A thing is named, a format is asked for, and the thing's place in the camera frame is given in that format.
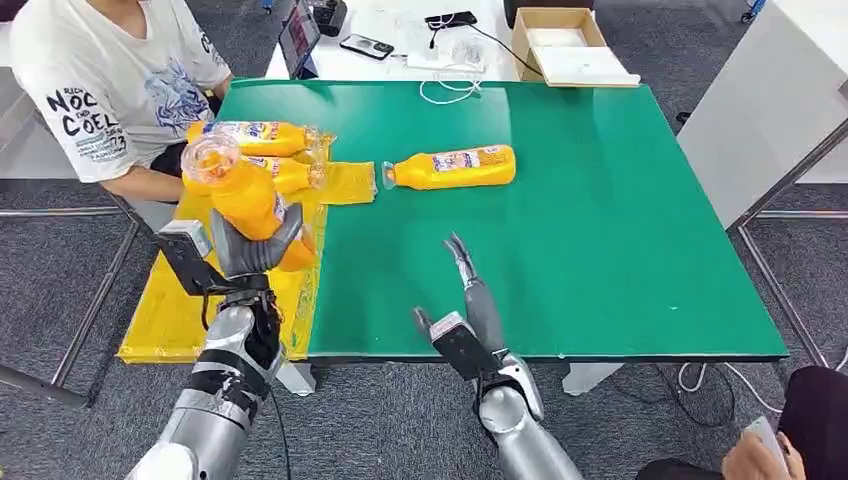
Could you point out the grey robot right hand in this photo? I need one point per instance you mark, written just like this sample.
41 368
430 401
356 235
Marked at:
482 311

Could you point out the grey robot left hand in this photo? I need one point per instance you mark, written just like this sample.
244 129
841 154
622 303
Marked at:
255 255

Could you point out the orange drink bottle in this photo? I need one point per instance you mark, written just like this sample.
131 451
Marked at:
248 202
288 173
265 138
450 169

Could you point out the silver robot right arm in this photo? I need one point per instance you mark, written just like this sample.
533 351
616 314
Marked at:
523 437

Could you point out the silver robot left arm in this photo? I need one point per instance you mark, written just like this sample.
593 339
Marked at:
212 397

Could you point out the yellow plastic sheet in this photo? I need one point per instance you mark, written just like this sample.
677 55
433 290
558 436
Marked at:
172 318

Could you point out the white table leg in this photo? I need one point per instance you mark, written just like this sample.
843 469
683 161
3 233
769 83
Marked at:
590 378
298 379

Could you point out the green table mat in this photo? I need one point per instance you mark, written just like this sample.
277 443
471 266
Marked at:
596 232

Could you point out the tablet with stand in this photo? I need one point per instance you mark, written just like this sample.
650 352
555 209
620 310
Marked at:
299 36

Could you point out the person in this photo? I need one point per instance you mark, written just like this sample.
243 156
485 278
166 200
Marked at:
815 411
99 86

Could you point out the black smartphone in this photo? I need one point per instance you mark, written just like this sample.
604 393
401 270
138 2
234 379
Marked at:
366 46

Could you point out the black device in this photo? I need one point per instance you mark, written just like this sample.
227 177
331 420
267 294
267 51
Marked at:
329 14

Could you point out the white charger block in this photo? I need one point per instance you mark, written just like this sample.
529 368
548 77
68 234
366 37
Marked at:
440 61

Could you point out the cardboard box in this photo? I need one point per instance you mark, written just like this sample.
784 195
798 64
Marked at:
524 56

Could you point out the white table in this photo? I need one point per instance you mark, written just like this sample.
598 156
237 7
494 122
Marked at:
391 23

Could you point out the white foam piece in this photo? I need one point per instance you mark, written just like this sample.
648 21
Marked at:
555 36

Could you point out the black power bank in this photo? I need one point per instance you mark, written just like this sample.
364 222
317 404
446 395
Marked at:
450 19

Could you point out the white phone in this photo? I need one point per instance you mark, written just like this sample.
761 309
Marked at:
768 440

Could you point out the large white desk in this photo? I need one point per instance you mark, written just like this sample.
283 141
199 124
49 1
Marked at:
755 106

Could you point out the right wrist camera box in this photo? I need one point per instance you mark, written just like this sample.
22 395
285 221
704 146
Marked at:
464 348

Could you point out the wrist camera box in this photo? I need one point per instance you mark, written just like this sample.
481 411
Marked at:
464 348
189 258

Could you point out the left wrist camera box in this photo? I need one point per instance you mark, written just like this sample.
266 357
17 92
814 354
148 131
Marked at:
189 258

